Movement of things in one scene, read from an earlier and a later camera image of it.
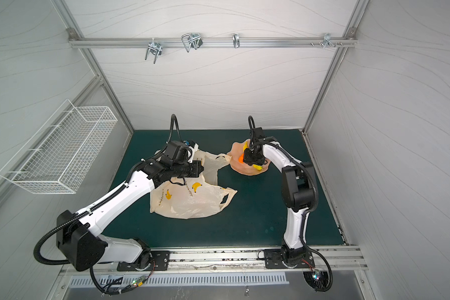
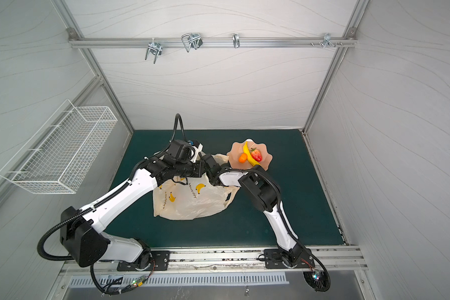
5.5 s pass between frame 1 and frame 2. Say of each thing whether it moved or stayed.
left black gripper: stayed
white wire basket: stayed
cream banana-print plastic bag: stayed
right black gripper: moved
